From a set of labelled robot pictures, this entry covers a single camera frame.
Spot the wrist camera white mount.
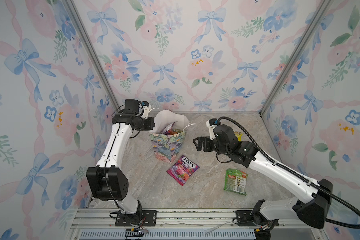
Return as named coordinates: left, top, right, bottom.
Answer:
left=141, top=101, right=152, bottom=119
left=206, top=119, right=218, bottom=140

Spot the magenta Fox's candy packet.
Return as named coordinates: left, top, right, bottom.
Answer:
left=167, top=155, right=200, bottom=186

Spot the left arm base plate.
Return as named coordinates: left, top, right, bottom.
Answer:
left=115, top=210, right=158, bottom=227

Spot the aluminium rail frame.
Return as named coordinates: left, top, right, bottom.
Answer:
left=66, top=209, right=328, bottom=240

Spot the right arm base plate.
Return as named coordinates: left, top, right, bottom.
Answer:
left=235, top=209, right=279, bottom=228

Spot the purple snack packet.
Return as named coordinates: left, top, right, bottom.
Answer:
left=161, top=122, right=182, bottom=136

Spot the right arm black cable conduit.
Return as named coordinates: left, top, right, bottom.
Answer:
left=217, top=116, right=360, bottom=229

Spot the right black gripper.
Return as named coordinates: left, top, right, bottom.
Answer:
left=191, top=135, right=231, bottom=159

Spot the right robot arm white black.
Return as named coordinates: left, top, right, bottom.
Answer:
left=193, top=125, right=333, bottom=229

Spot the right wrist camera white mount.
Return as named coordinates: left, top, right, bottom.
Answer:
left=206, top=119, right=218, bottom=140

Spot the green snack packet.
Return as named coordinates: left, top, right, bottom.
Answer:
left=224, top=169, right=248, bottom=196

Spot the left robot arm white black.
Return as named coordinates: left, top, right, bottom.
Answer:
left=86, top=99, right=155, bottom=215

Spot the yellow snack packet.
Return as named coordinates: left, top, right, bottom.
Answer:
left=235, top=132, right=244, bottom=142

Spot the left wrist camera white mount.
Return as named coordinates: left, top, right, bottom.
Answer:
left=141, top=101, right=152, bottom=119

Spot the floral paper gift bag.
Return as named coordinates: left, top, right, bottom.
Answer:
left=149, top=110, right=194, bottom=163

